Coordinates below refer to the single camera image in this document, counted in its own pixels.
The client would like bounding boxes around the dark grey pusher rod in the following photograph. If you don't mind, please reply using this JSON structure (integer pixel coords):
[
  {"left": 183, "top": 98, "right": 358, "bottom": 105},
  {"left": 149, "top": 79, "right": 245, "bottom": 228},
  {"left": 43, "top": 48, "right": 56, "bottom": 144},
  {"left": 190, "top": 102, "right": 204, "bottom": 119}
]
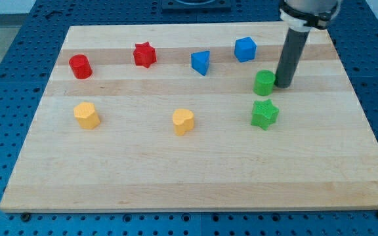
[{"left": 274, "top": 28, "right": 309, "bottom": 89}]

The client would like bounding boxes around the green star block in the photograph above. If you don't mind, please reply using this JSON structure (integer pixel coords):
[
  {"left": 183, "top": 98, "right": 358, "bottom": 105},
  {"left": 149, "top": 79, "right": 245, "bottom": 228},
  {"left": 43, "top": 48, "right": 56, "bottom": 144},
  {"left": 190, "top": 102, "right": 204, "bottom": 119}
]
[{"left": 251, "top": 99, "right": 280, "bottom": 130}]

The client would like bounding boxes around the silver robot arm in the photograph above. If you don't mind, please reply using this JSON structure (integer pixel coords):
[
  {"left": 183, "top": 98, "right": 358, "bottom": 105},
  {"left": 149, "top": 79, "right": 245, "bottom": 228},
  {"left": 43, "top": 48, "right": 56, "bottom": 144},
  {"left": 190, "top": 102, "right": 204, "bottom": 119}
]
[{"left": 274, "top": 0, "right": 342, "bottom": 89}]

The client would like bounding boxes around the red star block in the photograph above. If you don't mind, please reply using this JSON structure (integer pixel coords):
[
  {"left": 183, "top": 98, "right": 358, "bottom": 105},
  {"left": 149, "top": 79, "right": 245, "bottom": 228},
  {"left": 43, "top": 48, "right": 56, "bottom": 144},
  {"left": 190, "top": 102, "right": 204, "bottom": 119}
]
[{"left": 133, "top": 42, "right": 157, "bottom": 68}]

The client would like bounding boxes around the blue cube block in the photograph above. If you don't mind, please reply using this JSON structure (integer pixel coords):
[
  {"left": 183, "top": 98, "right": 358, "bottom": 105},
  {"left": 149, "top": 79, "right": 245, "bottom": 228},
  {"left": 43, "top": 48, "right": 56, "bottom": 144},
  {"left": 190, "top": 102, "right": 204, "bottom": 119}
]
[{"left": 234, "top": 37, "right": 257, "bottom": 62}]

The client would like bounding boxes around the green cylinder block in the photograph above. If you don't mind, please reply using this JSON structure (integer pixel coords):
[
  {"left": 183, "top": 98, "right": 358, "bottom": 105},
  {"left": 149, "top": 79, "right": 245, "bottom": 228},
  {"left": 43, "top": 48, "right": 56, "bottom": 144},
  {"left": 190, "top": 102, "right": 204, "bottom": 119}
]
[{"left": 253, "top": 70, "right": 276, "bottom": 96}]

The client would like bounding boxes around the blue triangle block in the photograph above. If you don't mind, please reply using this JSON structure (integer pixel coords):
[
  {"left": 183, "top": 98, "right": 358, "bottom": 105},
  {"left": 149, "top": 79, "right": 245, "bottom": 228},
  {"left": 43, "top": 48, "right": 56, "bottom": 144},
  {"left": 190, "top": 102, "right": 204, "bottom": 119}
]
[{"left": 191, "top": 50, "right": 210, "bottom": 76}]

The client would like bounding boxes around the yellow heart block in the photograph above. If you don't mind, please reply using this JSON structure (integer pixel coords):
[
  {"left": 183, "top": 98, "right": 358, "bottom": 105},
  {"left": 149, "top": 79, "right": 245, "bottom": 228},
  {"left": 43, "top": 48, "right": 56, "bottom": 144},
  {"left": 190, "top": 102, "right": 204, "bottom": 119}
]
[{"left": 172, "top": 108, "right": 194, "bottom": 136}]

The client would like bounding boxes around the wooden board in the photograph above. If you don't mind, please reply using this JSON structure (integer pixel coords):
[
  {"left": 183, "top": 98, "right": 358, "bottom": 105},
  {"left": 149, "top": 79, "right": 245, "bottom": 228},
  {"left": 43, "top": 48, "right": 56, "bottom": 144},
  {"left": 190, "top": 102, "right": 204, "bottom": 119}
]
[{"left": 0, "top": 22, "right": 378, "bottom": 213}]

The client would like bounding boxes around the red cylinder block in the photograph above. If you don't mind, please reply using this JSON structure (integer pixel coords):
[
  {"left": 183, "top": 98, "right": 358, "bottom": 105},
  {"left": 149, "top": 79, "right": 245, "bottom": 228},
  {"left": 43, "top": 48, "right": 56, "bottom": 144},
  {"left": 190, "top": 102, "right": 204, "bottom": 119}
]
[{"left": 69, "top": 54, "right": 93, "bottom": 79}]

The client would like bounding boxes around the yellow hexagon block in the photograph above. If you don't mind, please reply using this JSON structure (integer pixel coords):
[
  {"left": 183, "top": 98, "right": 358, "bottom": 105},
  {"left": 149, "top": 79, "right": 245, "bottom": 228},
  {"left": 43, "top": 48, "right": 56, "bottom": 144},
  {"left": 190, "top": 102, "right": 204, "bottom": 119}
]
[{"left": 73, "top": 102, "right": 100, "bottom": 129}]

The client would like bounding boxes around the dark blue base plate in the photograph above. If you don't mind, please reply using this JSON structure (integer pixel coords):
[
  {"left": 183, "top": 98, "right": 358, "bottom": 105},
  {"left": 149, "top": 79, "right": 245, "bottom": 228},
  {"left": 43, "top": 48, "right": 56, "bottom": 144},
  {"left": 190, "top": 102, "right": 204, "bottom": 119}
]
[{"left": 161, "top": 0, "right": 232, "bottom": 12}]

